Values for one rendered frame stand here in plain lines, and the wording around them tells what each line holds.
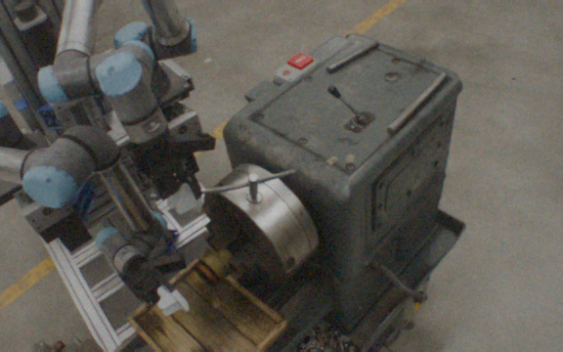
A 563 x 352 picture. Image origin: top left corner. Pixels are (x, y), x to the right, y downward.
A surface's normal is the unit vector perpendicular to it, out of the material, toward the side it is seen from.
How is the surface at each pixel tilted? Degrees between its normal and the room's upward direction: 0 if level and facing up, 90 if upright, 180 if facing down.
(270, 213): 33
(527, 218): 0
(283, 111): 0
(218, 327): 0
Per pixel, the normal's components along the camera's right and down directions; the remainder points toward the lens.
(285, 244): 0.59, 0.12
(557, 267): -0.12, -0.67
